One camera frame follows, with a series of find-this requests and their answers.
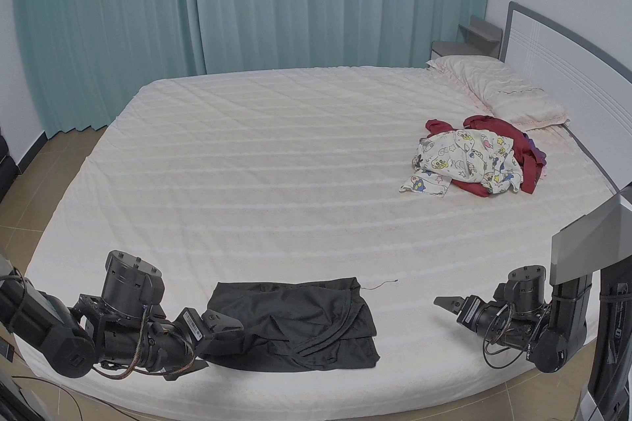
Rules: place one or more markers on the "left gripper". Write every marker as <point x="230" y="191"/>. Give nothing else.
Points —
<point x="170" y="345"/>

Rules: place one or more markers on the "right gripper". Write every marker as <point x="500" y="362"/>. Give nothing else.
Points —
<point x="481" y="318"/>

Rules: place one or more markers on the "black T-shirt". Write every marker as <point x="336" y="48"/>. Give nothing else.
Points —
<point x="296" y="325"/>

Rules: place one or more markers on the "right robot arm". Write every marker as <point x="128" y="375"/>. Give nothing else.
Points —
<point x="587" y="236"/>

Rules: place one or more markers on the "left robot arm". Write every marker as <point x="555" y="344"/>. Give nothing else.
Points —
<point x="44" y="325"/>

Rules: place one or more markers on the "bed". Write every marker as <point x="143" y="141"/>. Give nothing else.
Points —
<point x="271" y="162"/>

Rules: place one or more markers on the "white printed pyjama top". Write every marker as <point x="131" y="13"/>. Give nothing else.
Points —
<point x="464" y="160"/>

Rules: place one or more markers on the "pink garment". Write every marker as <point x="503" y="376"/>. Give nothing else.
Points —
<point x="542" y="173"/>

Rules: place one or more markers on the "purple garment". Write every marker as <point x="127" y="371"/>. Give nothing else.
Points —
<point x="537" y="152"/>

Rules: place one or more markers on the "dark red garment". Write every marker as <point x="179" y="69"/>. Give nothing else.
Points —
<point x="503" y="128"/>

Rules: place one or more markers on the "cream pillow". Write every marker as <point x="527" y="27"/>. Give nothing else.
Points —
<point x="498" y="88"/>

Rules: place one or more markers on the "grey bedside table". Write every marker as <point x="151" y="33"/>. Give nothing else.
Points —
<point x="466" y="46"/>

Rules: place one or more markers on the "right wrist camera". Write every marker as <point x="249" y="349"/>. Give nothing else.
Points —
<point x="501" y="294"/>

